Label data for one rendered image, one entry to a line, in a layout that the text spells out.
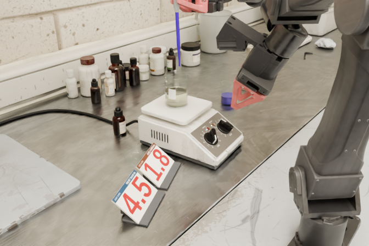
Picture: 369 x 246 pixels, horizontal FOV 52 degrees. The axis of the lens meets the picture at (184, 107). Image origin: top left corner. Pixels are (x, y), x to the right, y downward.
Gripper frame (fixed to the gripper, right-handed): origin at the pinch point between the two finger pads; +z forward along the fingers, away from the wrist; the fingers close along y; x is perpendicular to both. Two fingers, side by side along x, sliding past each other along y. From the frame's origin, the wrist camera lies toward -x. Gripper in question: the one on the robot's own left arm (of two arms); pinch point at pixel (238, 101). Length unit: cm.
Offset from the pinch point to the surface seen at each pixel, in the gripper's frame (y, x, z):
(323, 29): -106, 23, 16
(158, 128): 7.5, -10.7, 11.7
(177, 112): 4.4, -9.2, 8.0
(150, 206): 25.4, -3.7, 11.0
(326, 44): -84, 24, 12
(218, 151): 8.1, 2.1, 7.2
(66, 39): -20, -50, 29
